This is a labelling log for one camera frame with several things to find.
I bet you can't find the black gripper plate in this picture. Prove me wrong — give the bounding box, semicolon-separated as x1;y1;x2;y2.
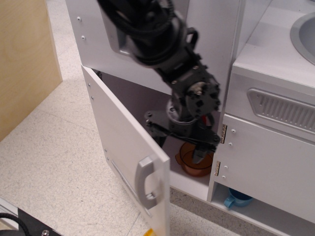
144;111;220;164

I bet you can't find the silver fridge door handle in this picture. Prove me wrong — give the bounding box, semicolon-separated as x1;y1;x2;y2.
135;156;158;210

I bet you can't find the white fridge door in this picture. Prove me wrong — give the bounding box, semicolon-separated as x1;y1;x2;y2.
81;66;170;236

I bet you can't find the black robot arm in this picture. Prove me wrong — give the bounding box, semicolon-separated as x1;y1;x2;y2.
99;0;221;164

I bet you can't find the white toy fridge cabinet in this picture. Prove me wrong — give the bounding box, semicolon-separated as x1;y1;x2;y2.
64;0;243;203

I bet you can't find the orange toy pot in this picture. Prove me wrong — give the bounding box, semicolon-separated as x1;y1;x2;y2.
175;143;214;177

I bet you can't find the lower brass hinge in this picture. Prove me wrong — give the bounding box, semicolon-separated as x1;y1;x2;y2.
214;161;221;176

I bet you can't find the brass hinge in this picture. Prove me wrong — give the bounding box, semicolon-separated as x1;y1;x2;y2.
220;124;227;144
214;161;221;176

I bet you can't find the upper brass hinge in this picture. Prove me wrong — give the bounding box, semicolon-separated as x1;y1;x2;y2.
220;124;227;144

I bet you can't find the blue plastic cup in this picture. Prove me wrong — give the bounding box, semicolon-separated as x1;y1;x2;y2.
223;188;253;209

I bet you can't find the white toy kitchen counter unit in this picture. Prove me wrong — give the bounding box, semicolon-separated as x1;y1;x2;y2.
208;0;315;236

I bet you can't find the yellow toy bread loaf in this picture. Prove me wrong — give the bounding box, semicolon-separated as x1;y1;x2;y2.
143;229;156;236

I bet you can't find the silver vent panel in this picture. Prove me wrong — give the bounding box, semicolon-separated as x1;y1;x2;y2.
247;88;315;134

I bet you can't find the grey round sink basin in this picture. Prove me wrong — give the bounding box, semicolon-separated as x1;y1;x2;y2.
290;12;315;65

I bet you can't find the light wooden board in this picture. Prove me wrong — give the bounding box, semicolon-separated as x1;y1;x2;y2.
0;0;62;140

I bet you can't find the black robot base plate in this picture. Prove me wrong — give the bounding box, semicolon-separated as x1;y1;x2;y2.
18;208;62;236

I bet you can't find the black cable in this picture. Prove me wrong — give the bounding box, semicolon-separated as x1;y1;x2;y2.
0;212;30;236

